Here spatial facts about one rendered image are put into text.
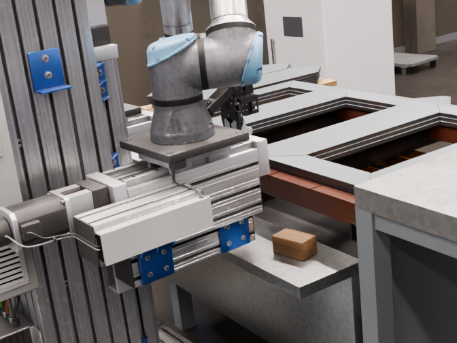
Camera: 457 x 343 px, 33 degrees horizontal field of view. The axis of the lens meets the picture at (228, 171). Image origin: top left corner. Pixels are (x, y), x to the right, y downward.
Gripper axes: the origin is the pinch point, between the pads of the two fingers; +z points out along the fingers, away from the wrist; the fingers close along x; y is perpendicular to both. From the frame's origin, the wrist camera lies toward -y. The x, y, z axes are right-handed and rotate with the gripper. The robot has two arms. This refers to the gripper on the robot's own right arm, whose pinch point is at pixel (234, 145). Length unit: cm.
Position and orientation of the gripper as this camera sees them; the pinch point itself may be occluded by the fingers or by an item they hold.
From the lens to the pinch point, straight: 214.9
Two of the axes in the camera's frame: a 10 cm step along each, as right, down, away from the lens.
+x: -5.6, -2.0, 8.1
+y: 8.2, -2.6, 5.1
